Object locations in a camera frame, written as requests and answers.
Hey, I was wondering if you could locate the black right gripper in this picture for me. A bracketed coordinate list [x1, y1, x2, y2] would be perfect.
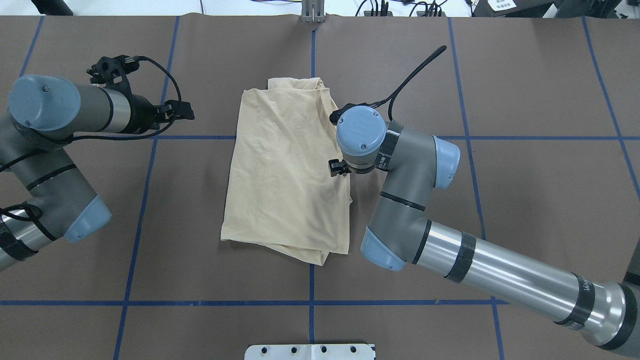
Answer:
[327, 158, 353, 177]

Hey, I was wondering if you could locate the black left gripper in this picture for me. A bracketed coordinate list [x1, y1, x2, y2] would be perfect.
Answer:
[131, 95, 195, 135]

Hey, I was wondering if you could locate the cream yellow graphic shirt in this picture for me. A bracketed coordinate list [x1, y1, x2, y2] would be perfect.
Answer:
[220, 77, 352, 266]

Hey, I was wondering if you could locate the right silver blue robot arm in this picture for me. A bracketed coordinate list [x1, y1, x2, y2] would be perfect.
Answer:
[330, 105, 639, 357]

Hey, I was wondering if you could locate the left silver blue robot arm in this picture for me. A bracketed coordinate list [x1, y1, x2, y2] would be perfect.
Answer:
[1, 74, 195, 271]

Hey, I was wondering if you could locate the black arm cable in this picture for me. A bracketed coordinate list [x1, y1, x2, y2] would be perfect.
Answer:
[70, 55, 183, 142]

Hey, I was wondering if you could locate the aluminium frame post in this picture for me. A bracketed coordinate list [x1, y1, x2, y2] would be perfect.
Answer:
[301, 0, 326, 24]

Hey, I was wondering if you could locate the white pedestal column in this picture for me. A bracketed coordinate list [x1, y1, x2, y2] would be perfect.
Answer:
[244, 343, 377, 360]

